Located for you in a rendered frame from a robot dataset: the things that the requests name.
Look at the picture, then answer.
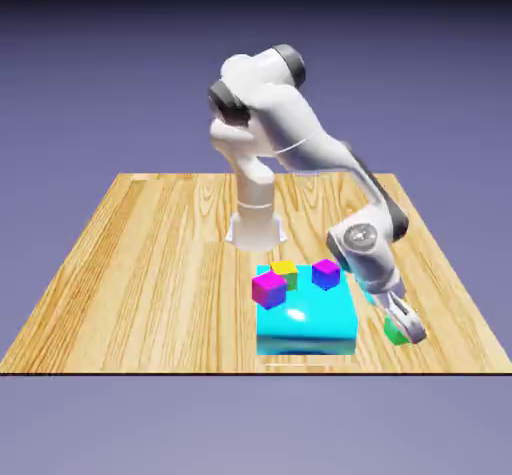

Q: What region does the small purple cube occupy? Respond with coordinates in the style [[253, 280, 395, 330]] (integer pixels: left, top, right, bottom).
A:
[[311, 258, 342, 291]]

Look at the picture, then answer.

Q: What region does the small green cube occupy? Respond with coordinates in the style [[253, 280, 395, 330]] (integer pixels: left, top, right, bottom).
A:
[[382, 316, 412, 347]]

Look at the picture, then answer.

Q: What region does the large cyan box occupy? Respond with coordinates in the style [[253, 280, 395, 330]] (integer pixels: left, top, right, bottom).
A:
[[255, 263, 359, 357]]

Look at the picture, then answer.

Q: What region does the small magenta cube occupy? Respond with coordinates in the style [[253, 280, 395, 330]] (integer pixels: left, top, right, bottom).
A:
[[251, 273, 288, 311]]

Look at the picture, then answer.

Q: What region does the small yellow cube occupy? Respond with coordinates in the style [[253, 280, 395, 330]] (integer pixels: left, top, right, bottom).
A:
[[269, 260, 299, 292]]

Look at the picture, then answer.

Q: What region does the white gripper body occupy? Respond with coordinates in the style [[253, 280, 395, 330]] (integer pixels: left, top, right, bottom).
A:
[[374, 290, 428, 345]]

